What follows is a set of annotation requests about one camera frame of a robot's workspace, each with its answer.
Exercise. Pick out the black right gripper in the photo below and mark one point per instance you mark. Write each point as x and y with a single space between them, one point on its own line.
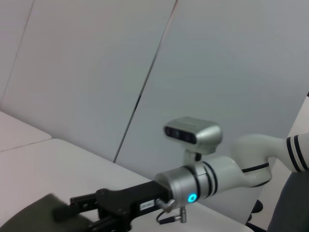
125 200

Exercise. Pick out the dark green printed t-shirt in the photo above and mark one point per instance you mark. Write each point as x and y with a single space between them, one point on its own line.
36 215

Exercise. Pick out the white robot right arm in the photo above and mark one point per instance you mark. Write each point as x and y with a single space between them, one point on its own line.
217 178

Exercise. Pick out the black office chair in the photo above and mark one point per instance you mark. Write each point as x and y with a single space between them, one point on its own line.
289 205

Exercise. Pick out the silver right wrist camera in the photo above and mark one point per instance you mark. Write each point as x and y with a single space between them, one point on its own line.
193 135

